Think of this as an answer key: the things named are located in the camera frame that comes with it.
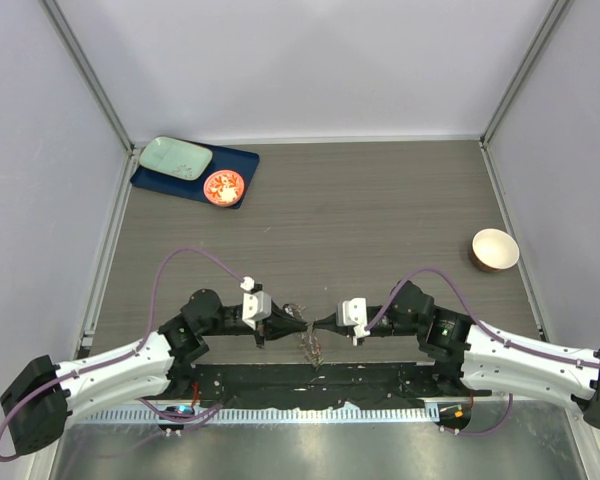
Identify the large metal keyring with rings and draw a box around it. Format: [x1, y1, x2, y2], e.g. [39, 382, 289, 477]
[298, 312, 324, 370]

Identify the silver key black head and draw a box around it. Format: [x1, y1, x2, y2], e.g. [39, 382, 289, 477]
[284, 303, 303, 320]

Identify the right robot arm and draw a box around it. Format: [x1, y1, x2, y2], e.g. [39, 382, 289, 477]
[314, 281, 600, 430]

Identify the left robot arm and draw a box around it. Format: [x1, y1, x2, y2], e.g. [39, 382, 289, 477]
[0, 289, 308, 458]

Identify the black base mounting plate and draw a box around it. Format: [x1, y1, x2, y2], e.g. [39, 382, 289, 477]
[157, 362, 492, 410]

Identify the white brown bowl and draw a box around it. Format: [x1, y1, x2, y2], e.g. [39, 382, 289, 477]
[469, 228, 520, 272]

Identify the red patterned small bowl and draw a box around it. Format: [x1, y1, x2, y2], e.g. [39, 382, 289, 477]
[203, 170, 246, 208]

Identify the dark blue tray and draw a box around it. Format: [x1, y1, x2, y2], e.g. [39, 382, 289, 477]
[130, 143, 260, 210]

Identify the light green rectangular plate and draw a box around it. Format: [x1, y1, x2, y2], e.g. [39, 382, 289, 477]
[139, 136, 213, 181]

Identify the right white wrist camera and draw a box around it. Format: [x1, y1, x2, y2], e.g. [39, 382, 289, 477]
[336, 297, 370, 339]

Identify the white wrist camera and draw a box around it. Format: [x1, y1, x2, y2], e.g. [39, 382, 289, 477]
[240, 276, 272, 330]
[336, 297, 370, 339]

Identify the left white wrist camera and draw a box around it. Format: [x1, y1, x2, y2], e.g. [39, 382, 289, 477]
[240, 276, 272, 330]

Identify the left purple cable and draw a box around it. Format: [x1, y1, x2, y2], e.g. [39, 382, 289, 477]
[0, 247, 254, 461]

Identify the purple cable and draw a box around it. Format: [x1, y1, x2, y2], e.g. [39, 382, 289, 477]
[0, 247, 254, 461]
[367, 266, 600, 436]

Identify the slotted cable duct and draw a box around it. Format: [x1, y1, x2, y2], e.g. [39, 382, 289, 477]
[80, 403, 439, 427]

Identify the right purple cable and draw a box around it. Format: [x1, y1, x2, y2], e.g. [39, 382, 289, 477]
[367, 266, 600, 436]

